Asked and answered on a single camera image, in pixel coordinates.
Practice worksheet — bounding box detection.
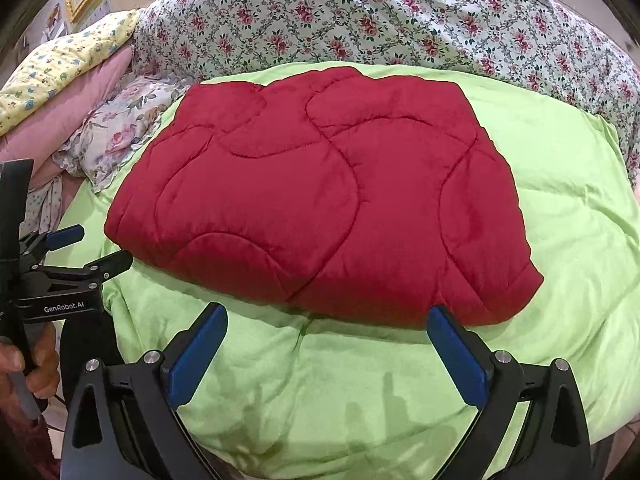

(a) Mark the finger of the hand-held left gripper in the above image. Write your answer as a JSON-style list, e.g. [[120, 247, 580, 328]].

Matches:
[[30, 250, 134, 288], [20, 225, 86, 263]]

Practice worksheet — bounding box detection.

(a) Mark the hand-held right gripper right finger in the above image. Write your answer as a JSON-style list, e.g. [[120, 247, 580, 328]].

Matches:
[[426, 305, 593, 480]]

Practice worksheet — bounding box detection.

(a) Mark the light green blanket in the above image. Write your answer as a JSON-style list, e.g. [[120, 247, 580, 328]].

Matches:
[[45, 60, 640, 480]]

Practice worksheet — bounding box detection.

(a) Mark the person's left forearm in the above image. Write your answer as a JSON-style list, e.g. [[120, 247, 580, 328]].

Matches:
[[0, 407, 53, 480]]

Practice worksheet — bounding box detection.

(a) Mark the person's left hand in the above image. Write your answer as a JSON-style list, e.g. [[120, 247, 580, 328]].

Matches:
[[0, 324, 62, 403]]

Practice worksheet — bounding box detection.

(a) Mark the red quilted jacket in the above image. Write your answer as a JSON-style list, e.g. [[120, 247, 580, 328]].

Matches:
[[103, 66, 545, 330]]

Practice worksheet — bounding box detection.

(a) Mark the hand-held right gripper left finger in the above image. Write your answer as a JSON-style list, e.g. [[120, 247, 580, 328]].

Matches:
[[59, 302, 230, 480]]

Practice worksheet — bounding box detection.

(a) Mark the yellow print pillow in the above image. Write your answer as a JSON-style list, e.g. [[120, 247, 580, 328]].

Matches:
[[0, 9, 141, 136]]

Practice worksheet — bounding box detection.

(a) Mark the large rose print pillow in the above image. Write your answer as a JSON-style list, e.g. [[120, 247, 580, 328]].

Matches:
[[52, 72, 193, 196]]

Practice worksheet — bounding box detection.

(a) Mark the small-flower print bedsheet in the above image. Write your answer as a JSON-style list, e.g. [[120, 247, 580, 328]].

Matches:
[[130, 0, 640, 191]]

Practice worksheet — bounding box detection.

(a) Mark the white dotted cloth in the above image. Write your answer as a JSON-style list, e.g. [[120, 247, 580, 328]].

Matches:
[[25, 177, 65, 243]]

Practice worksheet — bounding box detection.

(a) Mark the pink pillow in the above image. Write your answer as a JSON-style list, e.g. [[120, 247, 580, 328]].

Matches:
[[0, 50, 133, 196]]

